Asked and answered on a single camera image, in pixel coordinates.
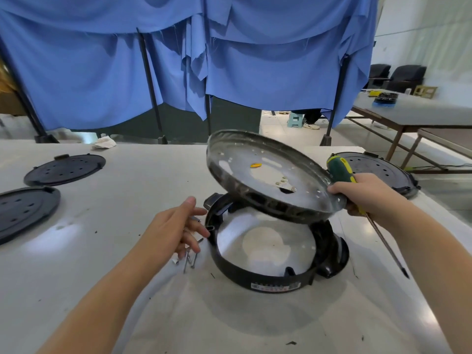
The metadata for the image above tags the grey table with wooden legs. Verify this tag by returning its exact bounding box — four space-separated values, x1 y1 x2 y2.
350 90 472 162

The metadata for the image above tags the black floor cable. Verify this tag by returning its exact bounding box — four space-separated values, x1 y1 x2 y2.
409 164 472 171

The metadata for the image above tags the brown wooden furniture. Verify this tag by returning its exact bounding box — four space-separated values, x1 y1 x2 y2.
0 59 27 115

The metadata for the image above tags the black round perforated lid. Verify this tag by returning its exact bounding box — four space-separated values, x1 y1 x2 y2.
24 154 106 187
0 186 61 245
326 152 421 199

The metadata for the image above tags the blue and black parts stack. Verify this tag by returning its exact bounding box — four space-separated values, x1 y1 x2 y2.
372 93 399 107

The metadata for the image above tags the person's left forearm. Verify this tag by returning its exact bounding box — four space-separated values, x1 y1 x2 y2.
36 217 164 354

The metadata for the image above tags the person's right hand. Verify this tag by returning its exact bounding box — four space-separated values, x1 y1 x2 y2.
327 173 394 219

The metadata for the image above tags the green yellow handled screwdriver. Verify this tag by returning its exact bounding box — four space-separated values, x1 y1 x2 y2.
327 154 411 280

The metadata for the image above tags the person's right forearm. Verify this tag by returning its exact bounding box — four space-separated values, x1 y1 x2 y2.
383 192 472 354

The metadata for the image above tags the black plastic ring base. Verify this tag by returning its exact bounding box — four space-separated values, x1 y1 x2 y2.
204 192 350 294

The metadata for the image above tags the low brown wooden table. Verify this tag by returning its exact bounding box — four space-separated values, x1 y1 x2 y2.
404 128 472 174

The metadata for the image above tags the black stand pole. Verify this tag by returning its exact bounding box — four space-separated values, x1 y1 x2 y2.
137 29 168 145
0 37 59 144
320 55 351 146

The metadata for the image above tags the blue cloth curtain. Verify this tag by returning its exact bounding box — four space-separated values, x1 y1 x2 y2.
0 0 378 130

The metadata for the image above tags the round metal pan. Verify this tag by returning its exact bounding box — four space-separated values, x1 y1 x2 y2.
206 130 348 222

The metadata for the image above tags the crumpled white paper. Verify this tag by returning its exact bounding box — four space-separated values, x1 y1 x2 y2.
92 135 117 149

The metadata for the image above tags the person's left hand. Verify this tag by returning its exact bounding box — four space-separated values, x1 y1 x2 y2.
145 196 211 269

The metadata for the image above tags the black office chair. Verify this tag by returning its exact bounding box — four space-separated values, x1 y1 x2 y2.
383 65 427 93
369 64 391 89

